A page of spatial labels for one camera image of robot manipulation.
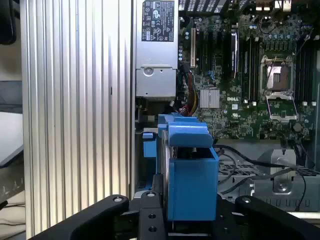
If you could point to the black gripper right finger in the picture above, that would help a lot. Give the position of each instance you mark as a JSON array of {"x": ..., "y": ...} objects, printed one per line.
[{"x": 275, "y": 220}]

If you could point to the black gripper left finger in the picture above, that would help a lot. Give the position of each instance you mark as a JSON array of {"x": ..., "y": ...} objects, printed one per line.
[{"x": 100, "y": 215}]

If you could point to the hard disk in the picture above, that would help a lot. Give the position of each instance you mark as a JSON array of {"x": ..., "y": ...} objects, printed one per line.
[{"x": 192, "y": 185}]

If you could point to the grey metal disk bay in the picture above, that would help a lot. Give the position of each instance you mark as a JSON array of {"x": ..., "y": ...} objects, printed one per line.
[{"x": 280, "y": 190}]

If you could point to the blue disk carrier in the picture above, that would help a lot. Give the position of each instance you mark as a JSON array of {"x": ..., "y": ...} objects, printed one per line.
[{"x": 148, "y": 147}]

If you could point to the white expansion slot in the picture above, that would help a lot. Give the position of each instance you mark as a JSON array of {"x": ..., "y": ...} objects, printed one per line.
[{"x": 193, "y": 47}]

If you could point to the open black PC case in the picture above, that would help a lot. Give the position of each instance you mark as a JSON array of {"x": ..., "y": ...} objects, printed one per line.
[{"x": 282, "y": 192}]

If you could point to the green motherboard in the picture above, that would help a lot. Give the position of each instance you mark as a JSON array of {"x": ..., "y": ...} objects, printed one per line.
[{"x": 232, "y": 117}]

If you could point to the metal socket cover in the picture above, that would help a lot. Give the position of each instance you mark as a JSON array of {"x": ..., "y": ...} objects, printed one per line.
[{"x": 282, "y": 96}]

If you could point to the silver finned heatsink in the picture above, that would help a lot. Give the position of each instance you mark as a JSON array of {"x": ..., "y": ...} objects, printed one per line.
[{"x": 209, "y": 98}]

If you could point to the CPU socket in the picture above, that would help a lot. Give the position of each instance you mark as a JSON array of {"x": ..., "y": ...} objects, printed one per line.
[{"x": 277, "y": 75}]

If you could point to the thin metal locking lever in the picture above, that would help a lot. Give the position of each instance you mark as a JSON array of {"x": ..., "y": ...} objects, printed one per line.
[{"x": 271, "y": 68}]

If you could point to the silver power supply unit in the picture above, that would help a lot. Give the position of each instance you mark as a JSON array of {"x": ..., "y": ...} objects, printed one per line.
[{"x": 156, "y": 57}]

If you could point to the dark office object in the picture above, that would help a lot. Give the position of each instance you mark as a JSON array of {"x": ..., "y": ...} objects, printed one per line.
[{"x": 6, "y": 22}]

